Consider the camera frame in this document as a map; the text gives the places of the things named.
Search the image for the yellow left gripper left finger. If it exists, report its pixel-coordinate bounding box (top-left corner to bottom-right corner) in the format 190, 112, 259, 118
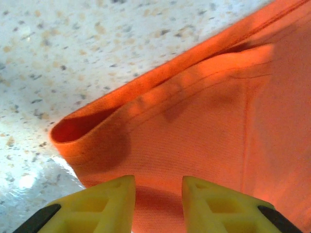
12, 175, 136, 233

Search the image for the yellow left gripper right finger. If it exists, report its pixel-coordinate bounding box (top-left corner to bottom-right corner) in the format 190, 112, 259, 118
182, 176, 303, 233

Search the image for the orange t-shirt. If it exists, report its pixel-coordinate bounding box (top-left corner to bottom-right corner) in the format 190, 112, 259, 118
50, 0, 311, 233

